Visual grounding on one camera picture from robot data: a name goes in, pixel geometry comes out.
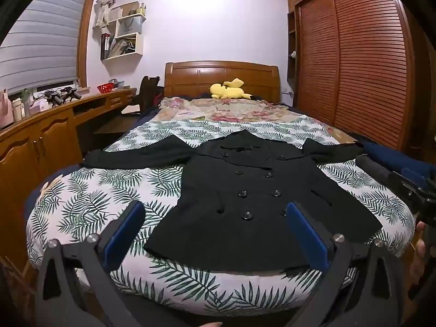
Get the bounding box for person's right hand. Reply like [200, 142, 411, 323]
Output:
[409, 221, 426, 299]

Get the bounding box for wooden bed headboard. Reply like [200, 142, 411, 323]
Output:
[164, 61, 280, 104]

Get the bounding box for white dried bouquet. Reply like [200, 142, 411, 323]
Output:
[93, 0, 126, 28]

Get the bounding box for white wall shelf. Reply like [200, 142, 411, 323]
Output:
[100, 2, 147, 61]

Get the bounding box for white bottle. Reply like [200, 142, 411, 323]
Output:
[12, 98, 25, 122]

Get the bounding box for grey window roller blind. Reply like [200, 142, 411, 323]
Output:
[0, 0, 93, 93]

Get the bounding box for wooden louvered wardrobe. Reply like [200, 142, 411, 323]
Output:
[286, 0, 436, 164]

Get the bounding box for dark wooden chair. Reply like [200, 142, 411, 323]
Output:
[131, 75, 161, 113]

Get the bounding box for yellow plush toy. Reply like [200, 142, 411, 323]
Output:
[209, 78, 253, 100]

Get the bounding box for wooden cabinet desk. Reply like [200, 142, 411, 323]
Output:
[0, 87, 137, 273]

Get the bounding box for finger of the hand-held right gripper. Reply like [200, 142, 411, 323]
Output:
[356, 155, 393, 185]
[388, 168, 430, 205]

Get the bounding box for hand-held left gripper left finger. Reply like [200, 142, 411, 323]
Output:
[34, 200, 146, 327]

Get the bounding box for pink plush item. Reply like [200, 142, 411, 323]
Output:
[0, 89, 15, 127]

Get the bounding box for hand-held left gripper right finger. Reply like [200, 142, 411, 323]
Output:
[286, 202, 414, 327]

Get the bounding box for black buttoned coat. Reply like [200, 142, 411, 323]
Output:
[83, 130, 384, 268]

